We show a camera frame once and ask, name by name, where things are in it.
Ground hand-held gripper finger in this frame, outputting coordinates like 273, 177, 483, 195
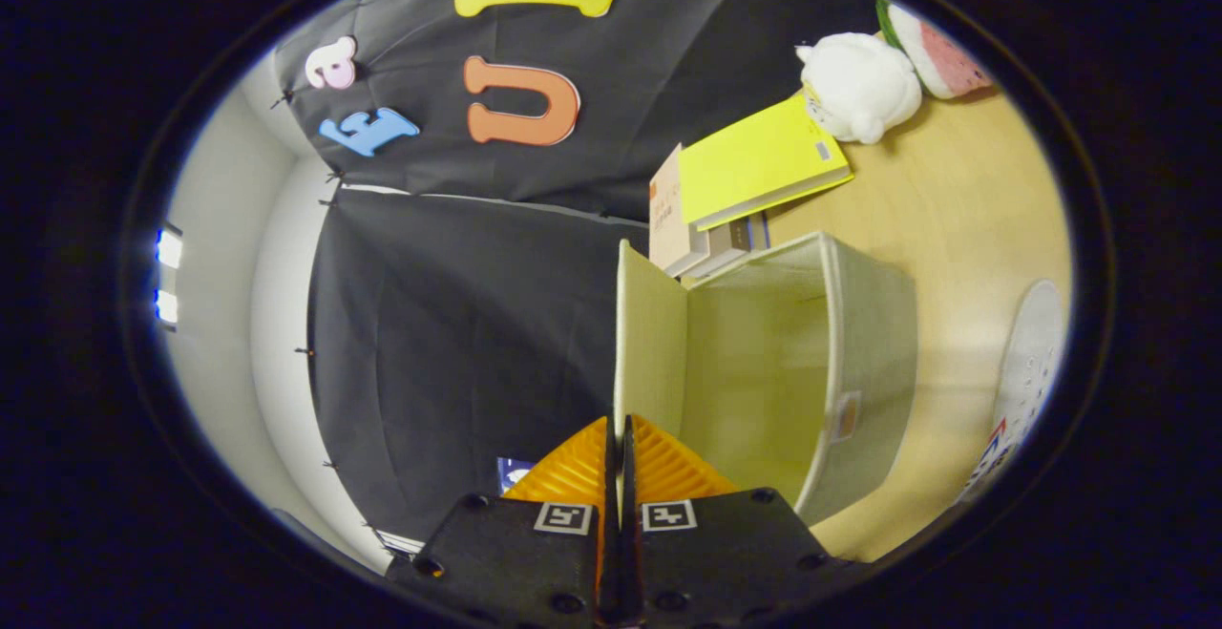
621, 414, 870, 629
387, 416, 621, 629

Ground beige fabric storage box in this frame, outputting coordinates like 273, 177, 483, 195
614, 231, 919, 527

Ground white canvas shoe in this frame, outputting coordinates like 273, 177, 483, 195
958, 280, 1065, 506

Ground white book blue spine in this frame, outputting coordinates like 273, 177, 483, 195
668, 213, 770, 279

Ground beige cover book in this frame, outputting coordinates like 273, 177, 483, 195
649, 144, 713, 272

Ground yellow book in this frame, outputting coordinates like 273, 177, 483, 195
678, 93, 853, 232

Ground white plush toy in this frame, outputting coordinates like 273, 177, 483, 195
795, 32, 923, 145

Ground ceiling light panel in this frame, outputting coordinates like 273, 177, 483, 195
155, 226, 184, 326

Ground watermelon slice plush toy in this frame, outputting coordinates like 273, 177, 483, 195
875, 0, 994, 100

